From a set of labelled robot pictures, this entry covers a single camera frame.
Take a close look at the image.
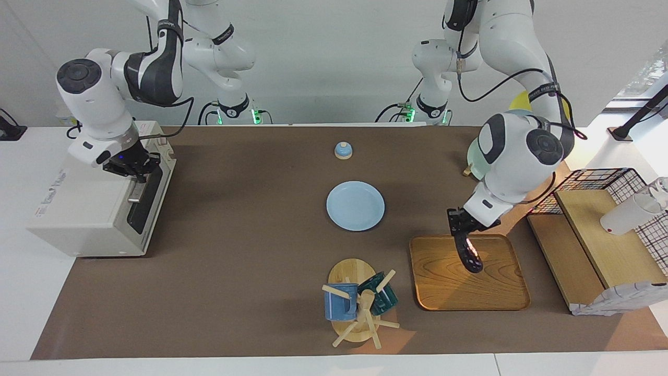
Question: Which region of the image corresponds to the wooden step shelf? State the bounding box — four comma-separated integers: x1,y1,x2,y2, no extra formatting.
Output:
526,189,668,314

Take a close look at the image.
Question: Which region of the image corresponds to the wooden serving tray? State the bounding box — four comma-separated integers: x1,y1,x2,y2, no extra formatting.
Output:
409,234,531,312

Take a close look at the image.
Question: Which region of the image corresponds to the white cup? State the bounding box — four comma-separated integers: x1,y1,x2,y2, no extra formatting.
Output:
600,178,668,236

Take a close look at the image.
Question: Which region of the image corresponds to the brown table mat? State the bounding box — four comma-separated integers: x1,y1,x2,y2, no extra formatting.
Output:
30,125,668,361

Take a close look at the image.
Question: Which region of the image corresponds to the toaster oven glass door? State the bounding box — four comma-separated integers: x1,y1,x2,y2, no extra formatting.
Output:
117,140,177,247

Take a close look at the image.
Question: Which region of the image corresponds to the black wire basket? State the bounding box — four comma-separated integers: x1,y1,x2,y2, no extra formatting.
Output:
526,168,668,276

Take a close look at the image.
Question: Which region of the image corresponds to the window with grey frame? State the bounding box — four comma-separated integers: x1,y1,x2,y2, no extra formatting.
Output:
616,44,668,100

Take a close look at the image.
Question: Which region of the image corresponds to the white toaster oven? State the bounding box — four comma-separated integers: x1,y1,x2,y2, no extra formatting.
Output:
27,121,177,257

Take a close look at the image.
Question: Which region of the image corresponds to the pale green plate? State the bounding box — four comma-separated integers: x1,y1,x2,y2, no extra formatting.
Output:
466,137,494,179

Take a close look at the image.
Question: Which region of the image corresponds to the blue mug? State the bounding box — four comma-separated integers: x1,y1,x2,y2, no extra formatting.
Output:
324,283,360,321

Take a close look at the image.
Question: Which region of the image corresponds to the dark purple eggplant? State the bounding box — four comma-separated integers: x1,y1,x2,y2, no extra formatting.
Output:
454,232,484,274

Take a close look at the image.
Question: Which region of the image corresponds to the white marbled cloth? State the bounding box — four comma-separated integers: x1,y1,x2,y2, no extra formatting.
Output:
570,281,668,316

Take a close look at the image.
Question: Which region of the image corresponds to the black device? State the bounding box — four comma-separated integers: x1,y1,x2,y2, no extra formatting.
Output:
0,108,28,142

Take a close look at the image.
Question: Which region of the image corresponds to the yellow plate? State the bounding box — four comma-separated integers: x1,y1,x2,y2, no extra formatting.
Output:
509,90,572,127

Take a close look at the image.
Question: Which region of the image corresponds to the light blue plate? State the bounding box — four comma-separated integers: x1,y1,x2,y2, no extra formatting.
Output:
326,181,386,232

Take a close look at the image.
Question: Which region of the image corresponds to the wooden mug tree stand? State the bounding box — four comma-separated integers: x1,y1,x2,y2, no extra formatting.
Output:
321,258,401,349

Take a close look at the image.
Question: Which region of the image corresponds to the dark green mug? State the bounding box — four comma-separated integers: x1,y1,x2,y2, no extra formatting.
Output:
358,272,399,316

